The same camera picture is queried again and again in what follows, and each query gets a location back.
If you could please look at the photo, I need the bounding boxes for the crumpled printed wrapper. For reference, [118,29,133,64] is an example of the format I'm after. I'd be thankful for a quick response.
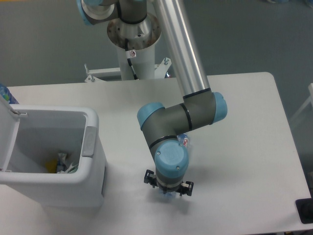
[56,153,78,174]

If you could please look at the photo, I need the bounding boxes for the white trash can lid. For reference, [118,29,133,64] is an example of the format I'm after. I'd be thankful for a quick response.
[0,96,27,171]

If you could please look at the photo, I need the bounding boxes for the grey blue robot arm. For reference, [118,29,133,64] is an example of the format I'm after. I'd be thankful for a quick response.
[77,0,227,195]

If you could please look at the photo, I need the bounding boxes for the crushed clear plastic bottle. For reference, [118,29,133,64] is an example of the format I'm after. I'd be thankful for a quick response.
[154,133,189,198]

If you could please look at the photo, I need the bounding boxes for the white trash can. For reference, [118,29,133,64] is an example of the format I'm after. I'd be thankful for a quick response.
[0,104,107,207]

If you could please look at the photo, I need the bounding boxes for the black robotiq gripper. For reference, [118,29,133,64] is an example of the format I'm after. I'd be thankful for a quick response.
[143,169,194,196]

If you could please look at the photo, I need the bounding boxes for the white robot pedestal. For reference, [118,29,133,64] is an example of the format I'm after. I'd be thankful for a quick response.
[85,13,172,83]

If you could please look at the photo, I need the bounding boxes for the yellow trash piece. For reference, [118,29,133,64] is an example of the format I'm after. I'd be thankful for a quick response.
[45,159,58,173]

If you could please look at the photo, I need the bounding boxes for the blue patterned bottle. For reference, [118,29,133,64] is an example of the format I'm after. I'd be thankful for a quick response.
[0,83,19,104]

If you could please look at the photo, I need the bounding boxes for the white frame at right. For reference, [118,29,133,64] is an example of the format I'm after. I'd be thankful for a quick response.
[290,83,313,125]

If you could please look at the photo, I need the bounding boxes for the black device at corner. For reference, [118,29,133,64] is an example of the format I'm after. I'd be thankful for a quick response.
[295,198,313,224]

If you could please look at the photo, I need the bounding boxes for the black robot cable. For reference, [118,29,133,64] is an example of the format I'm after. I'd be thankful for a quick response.
[124,38,139,81]

